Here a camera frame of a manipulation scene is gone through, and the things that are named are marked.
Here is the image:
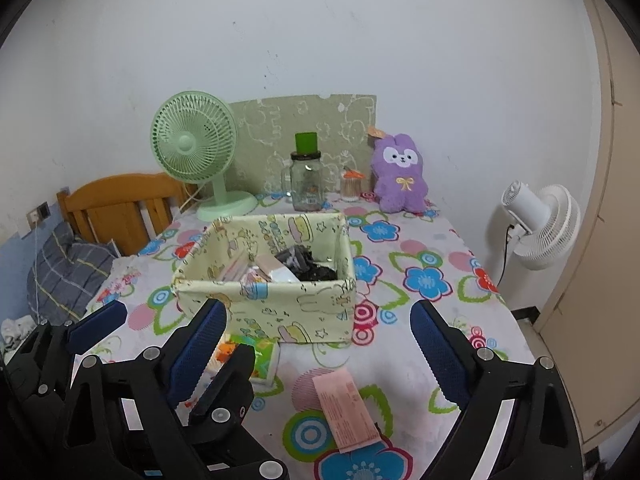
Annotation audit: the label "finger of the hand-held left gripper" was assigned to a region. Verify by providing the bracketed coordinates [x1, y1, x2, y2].
[65, 301, 128, 357]
[187, 345, 283, 480]

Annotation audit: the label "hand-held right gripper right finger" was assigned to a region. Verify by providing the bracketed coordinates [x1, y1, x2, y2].
[411, 300, 586, 480]

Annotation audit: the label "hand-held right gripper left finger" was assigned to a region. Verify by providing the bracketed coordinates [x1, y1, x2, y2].
[50, 298, 228, 480]

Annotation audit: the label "green orange snack packet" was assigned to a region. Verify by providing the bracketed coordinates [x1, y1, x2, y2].
[210, 337, 281, 386]

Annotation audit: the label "pink packets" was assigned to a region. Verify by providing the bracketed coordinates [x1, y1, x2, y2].
[220, 250, 280, 284]

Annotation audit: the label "printed fabric storage box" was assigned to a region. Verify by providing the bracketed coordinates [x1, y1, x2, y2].
[171, 211, 357, 345]

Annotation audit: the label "pink packet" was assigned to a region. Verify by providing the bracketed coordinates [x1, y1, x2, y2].
[312, 366, 383, 453]

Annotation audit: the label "black cloth bundle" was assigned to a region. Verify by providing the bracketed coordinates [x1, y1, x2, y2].
[274, 245, 338, 282]

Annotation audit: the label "floral tablecloth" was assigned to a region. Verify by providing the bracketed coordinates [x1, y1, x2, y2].
[82, 190, 538, 480]

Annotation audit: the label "grey plaid pillow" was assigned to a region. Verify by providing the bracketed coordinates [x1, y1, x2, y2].
[27, 222, 118, 323]

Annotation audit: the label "white crumpled cloth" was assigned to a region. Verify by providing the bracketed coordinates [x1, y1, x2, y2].
[0, 315, 37, 352]

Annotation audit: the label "wooden bed headboard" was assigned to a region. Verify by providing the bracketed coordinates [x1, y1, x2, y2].
[56, 172, 201, 257]

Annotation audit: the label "white standing fan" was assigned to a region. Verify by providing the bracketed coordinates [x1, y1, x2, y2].
[492, 180, 582, 286]

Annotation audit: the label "purple plush bunny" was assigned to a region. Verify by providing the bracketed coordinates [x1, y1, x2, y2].
[369, 127, 430, 213]

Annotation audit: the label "cotton swab container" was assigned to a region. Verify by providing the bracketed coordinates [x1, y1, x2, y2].
[340, 169, 364, 203]

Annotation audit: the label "glass jar mug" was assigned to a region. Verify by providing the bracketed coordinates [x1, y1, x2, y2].
[281, 151, 326, 212]

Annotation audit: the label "green desk fan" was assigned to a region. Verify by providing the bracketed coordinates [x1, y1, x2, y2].
[151, 91, 259, 222]

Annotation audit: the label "beige wardrobe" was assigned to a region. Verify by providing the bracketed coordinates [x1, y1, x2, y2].
[537, 0, 640, 453]

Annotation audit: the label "green patterned cardboard panel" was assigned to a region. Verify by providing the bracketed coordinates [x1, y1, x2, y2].
[229, 93, 378, 196]

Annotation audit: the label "wall socket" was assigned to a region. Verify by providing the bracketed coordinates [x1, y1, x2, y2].
[25, 201, 51, 227]

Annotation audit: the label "black fan cable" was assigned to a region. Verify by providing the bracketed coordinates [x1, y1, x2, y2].
[497, 224, 515, 283]

